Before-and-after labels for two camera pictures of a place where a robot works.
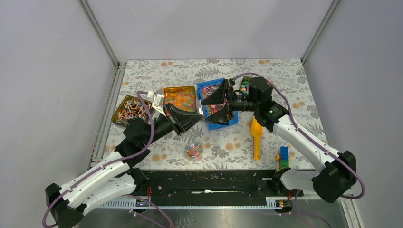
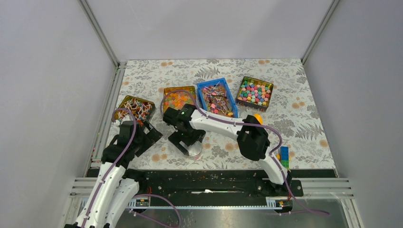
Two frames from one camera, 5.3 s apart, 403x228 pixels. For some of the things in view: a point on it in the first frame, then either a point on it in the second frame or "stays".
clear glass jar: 194,151 stays
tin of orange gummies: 182,97 stays
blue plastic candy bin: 205,89 stays
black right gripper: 217,97 to 176,137
